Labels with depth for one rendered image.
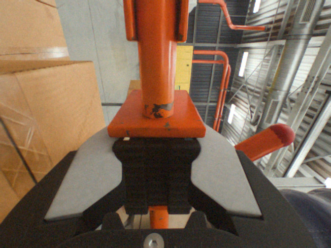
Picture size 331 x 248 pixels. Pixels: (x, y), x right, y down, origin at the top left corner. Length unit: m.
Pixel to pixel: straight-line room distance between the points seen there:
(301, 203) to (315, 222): 0.03
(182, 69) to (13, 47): 7.00
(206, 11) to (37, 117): 11.10
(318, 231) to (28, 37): 0.99
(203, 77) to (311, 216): 10.94
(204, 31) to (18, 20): 10.55
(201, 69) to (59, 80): 10.89
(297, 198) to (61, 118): 0.41
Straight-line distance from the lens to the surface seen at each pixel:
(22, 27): 0.85
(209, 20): 11.13
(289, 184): 2.30
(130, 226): 0.24
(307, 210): 0.36
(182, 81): 7.57
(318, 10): 6.10
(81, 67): 0.29
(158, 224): 0.19
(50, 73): 0.23
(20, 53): 0.81
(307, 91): 2.83
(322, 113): 2.65
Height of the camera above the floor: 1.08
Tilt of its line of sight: 1 degrees up
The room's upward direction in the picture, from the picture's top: 90 degrees clockwise
